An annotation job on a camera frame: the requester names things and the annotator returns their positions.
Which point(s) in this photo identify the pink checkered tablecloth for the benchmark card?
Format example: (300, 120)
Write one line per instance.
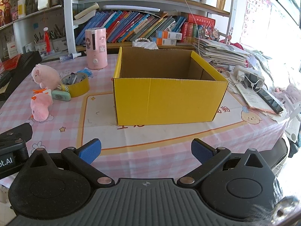
(70, 127)

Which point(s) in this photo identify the white side shelf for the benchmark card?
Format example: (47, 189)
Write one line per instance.
(17, 30)

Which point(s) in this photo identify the alphabet wall poster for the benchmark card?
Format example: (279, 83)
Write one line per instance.
(256, 11)

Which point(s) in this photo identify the white bookshelf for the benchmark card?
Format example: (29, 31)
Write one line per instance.
(68, 16)

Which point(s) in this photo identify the mint staples box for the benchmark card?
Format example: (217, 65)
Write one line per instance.
(61, 95)

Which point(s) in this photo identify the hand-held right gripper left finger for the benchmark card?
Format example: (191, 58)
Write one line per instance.
(90, 151)

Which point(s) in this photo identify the yellow cardboard box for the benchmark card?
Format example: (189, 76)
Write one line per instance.
(169, 98)

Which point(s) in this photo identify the white power strip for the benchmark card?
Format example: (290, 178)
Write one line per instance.
(244, 71)

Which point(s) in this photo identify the red tassel ornament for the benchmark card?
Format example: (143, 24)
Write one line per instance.
(47, 41)

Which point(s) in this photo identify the stack of papers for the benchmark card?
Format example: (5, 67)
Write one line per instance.
(221, 51)

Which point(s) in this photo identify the red packet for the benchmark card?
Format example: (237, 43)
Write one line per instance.
(9, 63)

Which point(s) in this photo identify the white quilted pearl purse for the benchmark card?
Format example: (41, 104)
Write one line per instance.
(144, 44)

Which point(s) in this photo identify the black case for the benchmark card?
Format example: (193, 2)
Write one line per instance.
(23, 63)

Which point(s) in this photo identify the orange and white carton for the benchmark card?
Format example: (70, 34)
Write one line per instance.
(164, 42)
(169, 35)

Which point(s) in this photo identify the pink plush pig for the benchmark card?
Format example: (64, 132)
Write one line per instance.
(45, 75)

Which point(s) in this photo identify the blue wrapper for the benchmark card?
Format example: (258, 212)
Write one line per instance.
(85, 72)

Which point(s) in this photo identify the pink humidifier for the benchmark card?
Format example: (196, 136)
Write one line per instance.
(96, 49)

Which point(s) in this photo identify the printed paper booklet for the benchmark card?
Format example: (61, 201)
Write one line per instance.
(250, 96)

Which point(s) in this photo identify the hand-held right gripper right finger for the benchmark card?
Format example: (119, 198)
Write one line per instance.
(199, 149)

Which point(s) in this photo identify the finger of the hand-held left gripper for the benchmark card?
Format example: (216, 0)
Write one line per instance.
(17, 131)

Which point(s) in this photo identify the small spray bottle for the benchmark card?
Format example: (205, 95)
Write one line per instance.
(69, 57)

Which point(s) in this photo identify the thick red dictionary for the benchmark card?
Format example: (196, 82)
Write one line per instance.
(201, 19)

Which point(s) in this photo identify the white bottle yellow label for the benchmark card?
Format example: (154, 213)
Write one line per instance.
(21, 8)

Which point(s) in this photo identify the row of small colourful books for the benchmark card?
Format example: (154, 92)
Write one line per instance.
(199, 33)

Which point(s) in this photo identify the grey pen cup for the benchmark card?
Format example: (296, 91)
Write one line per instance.
(59, 44)

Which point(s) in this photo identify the long row of leaning books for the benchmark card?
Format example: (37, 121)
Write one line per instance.
(127, 26)

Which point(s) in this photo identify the white thick book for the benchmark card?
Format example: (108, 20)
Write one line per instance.
(85, 11)

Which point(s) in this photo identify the pink plush duck toy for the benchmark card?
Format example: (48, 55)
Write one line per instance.
(41, 106)

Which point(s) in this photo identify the black stool seat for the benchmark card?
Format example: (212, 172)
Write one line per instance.
(279, 151)

